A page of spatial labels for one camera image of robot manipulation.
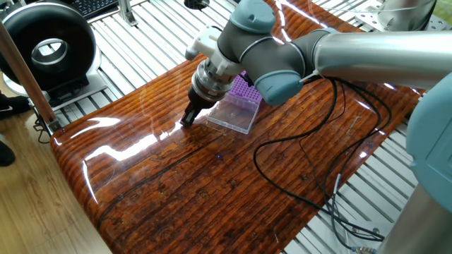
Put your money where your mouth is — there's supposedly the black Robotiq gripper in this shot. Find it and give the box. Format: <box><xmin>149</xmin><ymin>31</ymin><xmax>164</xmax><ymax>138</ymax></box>
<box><xmin>180</xmin><ymin>86</ymin><xmax>218</xmax><ymax>128</ymax></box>

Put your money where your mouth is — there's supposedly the purple pipette tip box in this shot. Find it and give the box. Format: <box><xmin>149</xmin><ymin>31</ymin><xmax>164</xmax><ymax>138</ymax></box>
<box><xmin>206</xmin><ymin>70</ymin><xmax>264</xmax><ymax>135</ymax></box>

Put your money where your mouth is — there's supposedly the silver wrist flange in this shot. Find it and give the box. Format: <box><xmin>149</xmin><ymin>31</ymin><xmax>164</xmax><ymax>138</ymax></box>
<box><xmin>190</xmin><ymin>59</ymin><xmax>237</xmax><ymax>103</ymax></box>

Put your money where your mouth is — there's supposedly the wood grain table mat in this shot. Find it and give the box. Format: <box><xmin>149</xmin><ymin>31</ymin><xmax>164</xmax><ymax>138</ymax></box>
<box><xmin>49</xmin><ymin>0</ymin><xmax>424</xmax><ymax>254</ymax></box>

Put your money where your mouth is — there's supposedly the black keyboard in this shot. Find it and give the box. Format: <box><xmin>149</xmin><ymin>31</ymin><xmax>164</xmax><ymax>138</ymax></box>
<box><xmin>69</xmin><ymin>0</ymin><xmax>119</xmax><ymax>19</ymax></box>

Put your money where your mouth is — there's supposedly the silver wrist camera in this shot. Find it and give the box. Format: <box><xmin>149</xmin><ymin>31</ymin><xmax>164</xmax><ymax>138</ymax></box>
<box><xmin>184</xmin><ymin>45</ymin><xmax>201</xmax><ymax>61</ymax></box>

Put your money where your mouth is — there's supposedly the black camera cable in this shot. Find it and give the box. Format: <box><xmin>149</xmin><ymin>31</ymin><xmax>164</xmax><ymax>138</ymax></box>
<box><xmin>239</xmin><ymin>71</ymin><xmax>255</xmax><ymax>88</ymax></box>

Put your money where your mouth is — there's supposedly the white printed camera mount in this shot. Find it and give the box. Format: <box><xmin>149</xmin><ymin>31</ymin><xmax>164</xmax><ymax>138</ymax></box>
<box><xmin>185</xmin><ymin>25</ymin><xmax>245</xmax><ymax>78</ymax></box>

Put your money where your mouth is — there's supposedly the thick black cable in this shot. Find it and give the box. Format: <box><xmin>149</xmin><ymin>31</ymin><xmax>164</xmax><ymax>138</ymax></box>
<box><xmin>252</xmin><ymin>78</ymin><xmax>386</xmax><ymax>241</ymax></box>

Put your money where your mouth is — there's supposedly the white device base plate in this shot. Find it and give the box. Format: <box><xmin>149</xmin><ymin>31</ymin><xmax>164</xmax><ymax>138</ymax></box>
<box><xmin>1</xmin><ymin>68</ymin><xmax>109</xmax><ymax>112</ymax></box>

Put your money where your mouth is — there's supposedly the thin black cable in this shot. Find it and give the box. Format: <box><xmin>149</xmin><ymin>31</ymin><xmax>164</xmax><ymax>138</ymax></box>
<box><xmin>298</xmin><ymin>80</ymin><xmax>384</xmax><ymax>241</ymax></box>

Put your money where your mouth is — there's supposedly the aluminium bracket stand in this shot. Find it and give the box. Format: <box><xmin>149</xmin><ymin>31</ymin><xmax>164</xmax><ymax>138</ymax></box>
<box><xmin>117</xmin><ymin>0</ymin><xmax>139</xmax><ymax>28</ymax></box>

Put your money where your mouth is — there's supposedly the thin black floor wire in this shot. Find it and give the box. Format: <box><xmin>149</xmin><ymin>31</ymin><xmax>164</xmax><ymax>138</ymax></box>
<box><xmin>32</xmin><ymin>105</ymin><xmax>52</xmax><ymax>145</ymax></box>

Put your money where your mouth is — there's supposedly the cable with silver plug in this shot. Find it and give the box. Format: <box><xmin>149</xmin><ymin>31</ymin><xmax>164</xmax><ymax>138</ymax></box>
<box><xmin>323</xmin><ymin>79</ymin><xmax>393</xmax><ymax>252</ymax></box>

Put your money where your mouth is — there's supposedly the brown frame post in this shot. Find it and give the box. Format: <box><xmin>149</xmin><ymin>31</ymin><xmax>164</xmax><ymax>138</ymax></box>
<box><xmin>0</xmin><ymin>20</ymin><xmax>61</xmax><ymax>135</ymax></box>

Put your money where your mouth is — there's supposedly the black ring shaped device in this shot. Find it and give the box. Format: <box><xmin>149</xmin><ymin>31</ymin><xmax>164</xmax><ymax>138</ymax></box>
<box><xmin>0</xmin><ymin>1</ymin><xmax>98</xmax><ymax>103</ymax></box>

